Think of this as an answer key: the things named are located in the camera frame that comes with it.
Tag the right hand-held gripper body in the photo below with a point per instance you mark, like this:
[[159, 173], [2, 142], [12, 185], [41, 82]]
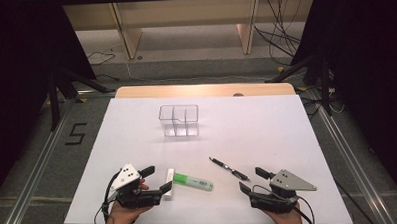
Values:
[[276, 199]]

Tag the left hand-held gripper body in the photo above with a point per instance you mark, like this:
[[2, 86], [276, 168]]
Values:
[[139, 198]]

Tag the black pen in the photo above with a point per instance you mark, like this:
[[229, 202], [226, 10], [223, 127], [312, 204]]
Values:
[[229, 169]]

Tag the green highlighter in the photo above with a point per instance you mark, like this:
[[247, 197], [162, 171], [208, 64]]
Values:
[[192, 182]]

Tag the clear plastic organizer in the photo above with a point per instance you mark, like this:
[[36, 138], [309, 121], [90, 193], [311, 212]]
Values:
[[179, 121]]

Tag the person's right hand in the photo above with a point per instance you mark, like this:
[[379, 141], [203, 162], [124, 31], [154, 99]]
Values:
[[287, 220]]

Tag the person's left hand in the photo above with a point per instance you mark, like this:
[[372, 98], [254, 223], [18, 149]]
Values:
[[118, 216]]

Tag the white tube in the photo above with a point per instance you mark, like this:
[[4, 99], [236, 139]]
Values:
[[169, 179]]

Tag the white table mat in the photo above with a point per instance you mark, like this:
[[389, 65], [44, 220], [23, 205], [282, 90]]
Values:
[[221, 141]]

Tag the black tripod stand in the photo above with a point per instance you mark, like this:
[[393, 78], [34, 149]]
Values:
[[325, 87], [54, 103]]

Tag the black curtain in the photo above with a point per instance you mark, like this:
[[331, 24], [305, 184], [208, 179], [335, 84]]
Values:
[[22, 81], [371, 69]]

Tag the wooden desk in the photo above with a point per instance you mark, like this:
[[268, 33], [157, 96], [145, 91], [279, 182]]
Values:
[[189, 10]]

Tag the metal floor rail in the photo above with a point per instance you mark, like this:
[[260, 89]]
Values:
[[352, 166], [32, 184]]

